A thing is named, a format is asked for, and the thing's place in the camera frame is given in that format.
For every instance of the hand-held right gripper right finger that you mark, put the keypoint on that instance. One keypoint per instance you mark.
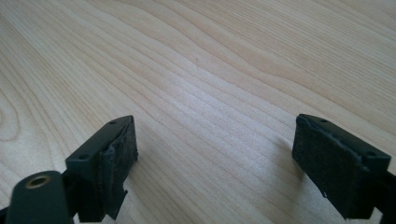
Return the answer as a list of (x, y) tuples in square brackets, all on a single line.
[(336, 168)]

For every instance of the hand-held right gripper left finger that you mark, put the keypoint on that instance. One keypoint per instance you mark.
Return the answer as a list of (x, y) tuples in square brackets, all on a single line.
[(102, 168)]

